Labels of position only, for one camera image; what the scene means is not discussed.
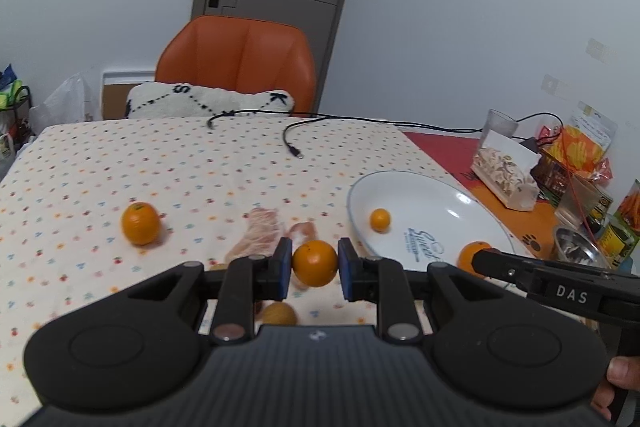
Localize person's right hand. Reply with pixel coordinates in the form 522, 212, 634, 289
591, 354, 640, 423

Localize dark snack packet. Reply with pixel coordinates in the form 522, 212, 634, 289
530, 152, 576, 208

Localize white wall socket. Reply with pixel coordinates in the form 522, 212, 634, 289
541, 74, 569, 94

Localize metal bowl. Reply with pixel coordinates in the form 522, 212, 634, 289
552, 226, 614, 271

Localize patterned tissue box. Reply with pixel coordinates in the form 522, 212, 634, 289
470, 129, 544, 211

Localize brown round fruit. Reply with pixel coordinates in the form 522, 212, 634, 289
260, 302, 299, 327

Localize white round plate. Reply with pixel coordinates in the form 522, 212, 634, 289
347, 171, 538, 277

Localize orange and yellow snack bag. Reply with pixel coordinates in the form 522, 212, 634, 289
542, 124, 614, 184

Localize clear drinking glass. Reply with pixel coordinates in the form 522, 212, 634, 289
481, 109, 519, 144

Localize small cluttered side table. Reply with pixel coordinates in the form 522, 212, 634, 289
0, 87, 33, 158

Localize thin red cord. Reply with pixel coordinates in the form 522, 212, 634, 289
562, 129, 598, 240

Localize orange leather chair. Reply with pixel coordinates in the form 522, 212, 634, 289
155, 16, 318, 116

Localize thin black charger cable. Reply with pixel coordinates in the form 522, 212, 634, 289
515, 112, 566, 142

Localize white framed brown board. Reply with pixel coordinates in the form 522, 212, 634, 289
100, 68, 157, 120

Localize yellow and green packet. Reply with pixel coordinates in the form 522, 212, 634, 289
595, 212, 634, 269

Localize carrot picture package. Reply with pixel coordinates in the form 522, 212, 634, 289
612, 179, 640, 242

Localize peeled pink pomelo piece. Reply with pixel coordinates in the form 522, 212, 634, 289
222, 207, 287, 266

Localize clear plastic cup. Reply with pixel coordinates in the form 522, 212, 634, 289
554, 172, 601, 229

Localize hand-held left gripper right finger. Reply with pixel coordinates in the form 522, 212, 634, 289
337, 237, 507, 343

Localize white fluffy pillow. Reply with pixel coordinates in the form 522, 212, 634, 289
125, 82, 296, 120

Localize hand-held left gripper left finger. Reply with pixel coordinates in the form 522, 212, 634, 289
126, 237, 294, 343

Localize white packet with yellow top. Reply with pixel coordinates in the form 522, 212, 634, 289
575, 101, 619, 152

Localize orange with green stem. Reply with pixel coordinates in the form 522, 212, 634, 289
121, 202, 162, 248

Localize red and orange table mat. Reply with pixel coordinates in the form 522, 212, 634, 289
402, 131, 557, 260

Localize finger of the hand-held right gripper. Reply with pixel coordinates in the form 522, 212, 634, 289
471, 247, 537, 294

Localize small round orange citrus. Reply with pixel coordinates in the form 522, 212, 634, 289
370, 208, 392, 234

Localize white plastic bag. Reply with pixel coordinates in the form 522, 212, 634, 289
29, 74, 99, 124

